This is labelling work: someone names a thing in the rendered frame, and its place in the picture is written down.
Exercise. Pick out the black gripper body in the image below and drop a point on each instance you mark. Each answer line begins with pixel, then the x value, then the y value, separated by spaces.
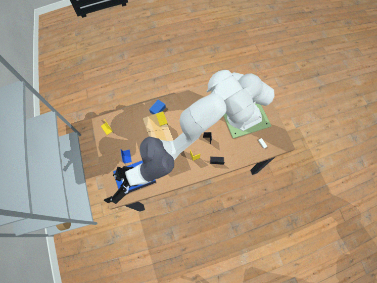
pixel 127 184

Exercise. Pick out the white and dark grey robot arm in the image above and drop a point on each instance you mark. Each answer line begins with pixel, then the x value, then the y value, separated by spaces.
pixel 231 93

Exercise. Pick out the blue notebook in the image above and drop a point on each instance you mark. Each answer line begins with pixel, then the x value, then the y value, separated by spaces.
pixel 133 188

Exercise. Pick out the tan cardboard box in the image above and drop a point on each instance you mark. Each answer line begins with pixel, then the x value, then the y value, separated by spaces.
pixel 152 123

